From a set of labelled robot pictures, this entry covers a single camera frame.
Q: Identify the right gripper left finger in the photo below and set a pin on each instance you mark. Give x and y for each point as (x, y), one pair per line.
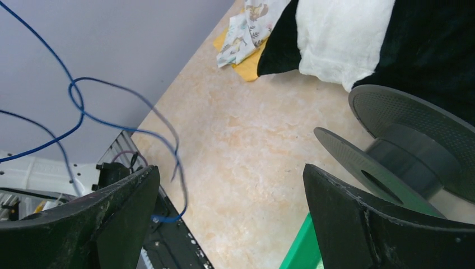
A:
(104, 229)

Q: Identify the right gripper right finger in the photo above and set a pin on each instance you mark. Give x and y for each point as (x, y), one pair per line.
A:
(355, 229)

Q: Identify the dark grey filament spool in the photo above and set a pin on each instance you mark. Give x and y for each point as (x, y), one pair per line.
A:
(418, 148)

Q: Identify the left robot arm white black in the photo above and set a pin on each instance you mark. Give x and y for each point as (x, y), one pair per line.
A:
(31, 173)

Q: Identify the green three-compartment bin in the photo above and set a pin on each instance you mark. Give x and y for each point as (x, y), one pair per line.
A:
(304, 251)

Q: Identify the yellow cloth with truck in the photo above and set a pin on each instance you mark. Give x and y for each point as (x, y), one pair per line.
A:
(248, 67)

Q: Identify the black white checkered blanket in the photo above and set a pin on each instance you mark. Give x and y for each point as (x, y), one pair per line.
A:
(424, 48)

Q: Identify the white patterned cloth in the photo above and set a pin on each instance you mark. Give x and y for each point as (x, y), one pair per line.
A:
(270, 12)

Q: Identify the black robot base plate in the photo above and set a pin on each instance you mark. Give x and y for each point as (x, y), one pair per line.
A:
(171, 245)

